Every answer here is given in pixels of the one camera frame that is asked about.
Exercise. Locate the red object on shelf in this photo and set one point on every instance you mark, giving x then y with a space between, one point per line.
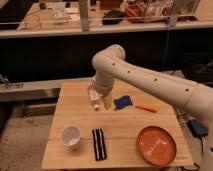
135 13

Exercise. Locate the black white striped cloth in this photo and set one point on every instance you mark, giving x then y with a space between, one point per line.
99 144

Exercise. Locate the white tube with cap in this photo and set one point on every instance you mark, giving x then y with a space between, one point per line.
94 98

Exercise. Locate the orange carrot toy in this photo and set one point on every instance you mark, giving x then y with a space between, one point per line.
147 108

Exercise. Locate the blue cloth piece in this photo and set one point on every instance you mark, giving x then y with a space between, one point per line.
122 102

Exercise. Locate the white paper cup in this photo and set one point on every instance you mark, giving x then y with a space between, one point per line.
70 137

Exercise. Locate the metal post right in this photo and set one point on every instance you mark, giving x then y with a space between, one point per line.
172 20

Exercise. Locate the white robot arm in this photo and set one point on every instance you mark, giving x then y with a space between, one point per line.
192 97

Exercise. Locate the metal post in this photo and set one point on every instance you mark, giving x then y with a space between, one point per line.
83 9
172 20

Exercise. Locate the metal post left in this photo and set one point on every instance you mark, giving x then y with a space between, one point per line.
83 9

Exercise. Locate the black bag on shelf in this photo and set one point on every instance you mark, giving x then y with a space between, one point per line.
112 17

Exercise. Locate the dark power box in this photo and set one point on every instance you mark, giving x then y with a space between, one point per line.
197 129

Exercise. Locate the orange round plate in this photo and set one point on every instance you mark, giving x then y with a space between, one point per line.
156 146

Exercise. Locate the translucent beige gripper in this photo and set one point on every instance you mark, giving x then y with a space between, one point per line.
107 101

